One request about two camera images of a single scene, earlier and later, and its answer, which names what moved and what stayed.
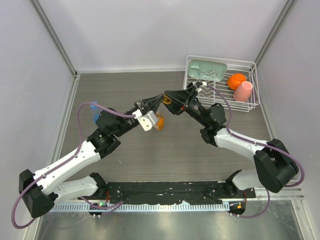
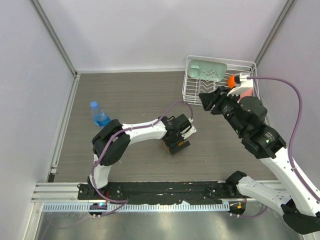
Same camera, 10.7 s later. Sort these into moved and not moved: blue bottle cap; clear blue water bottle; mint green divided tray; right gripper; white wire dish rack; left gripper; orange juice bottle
Moved: orange juice bottle; left gripper; right gripper
Not moved: blue bottle cap; white wire dish rack; clear blue water bottle; mint green divided tray
